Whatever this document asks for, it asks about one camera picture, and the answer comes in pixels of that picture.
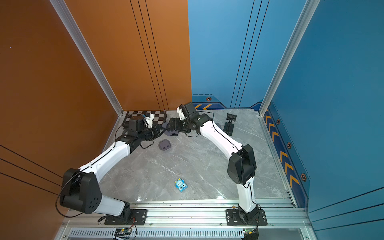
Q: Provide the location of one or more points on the aluminium corner post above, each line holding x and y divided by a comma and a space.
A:
77, 36
294, 41

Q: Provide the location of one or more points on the black folding phone stand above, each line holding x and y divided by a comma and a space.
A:
229, 126

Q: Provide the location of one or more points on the right circuit board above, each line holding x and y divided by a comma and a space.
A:
251, 234

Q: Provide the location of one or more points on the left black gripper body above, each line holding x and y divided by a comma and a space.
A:
153, 133

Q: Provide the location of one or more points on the right aluminium corner post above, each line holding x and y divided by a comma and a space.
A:
294, 41

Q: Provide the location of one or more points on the left green circuit board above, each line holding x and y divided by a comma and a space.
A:
122, 234

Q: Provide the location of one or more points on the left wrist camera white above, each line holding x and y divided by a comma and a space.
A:
149, 121

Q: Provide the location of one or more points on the aluminium front rail frame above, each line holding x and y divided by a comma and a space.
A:
196, 219

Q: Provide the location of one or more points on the black white chessboard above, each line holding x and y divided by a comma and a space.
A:
160, 117

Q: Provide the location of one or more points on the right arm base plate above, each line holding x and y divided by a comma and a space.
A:
238, 217

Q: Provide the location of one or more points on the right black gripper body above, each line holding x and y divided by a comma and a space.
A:
181, 126

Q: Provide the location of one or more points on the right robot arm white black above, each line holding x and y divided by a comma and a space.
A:
241, 158

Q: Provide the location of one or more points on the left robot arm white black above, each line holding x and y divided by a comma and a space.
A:
81, 190

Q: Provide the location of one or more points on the left aluminium corner post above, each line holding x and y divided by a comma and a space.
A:
77, 36

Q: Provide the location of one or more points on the grey round stand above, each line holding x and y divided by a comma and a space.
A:
170, 129
164, 145

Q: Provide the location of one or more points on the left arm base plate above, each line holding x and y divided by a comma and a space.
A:
136, 216

